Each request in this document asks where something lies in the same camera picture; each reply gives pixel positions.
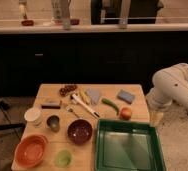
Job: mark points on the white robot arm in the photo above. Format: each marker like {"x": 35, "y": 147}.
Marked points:
{"x": 169, "y": 84}

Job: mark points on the orange bowl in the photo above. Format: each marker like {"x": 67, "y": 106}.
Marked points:
{"x": 30, "y": 151}

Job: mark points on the gray cloth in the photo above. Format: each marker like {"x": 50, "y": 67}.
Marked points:
{"x": 94, "y": 95}

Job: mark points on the yellow corn cob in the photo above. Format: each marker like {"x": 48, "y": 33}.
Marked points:
{"x": 84, "y": 97}

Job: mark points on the blue sponge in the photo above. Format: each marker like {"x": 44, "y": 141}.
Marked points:
{"x": 126, "y": 96}

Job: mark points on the wooden spoon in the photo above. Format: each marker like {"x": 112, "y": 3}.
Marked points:
{"x": 69, "y": 109}

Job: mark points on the metal cup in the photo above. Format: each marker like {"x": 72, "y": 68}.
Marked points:
{"x": 53, "y": 123}

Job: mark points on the green plastic tray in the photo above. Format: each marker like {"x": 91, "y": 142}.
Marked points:
{"x": 127, "y": 146}

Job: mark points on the white cup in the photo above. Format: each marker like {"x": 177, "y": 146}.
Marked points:
{"x": 33, "y": 115}

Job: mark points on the red dish on counter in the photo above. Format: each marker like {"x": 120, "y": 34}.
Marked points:
{"x": 27, "y": 23}

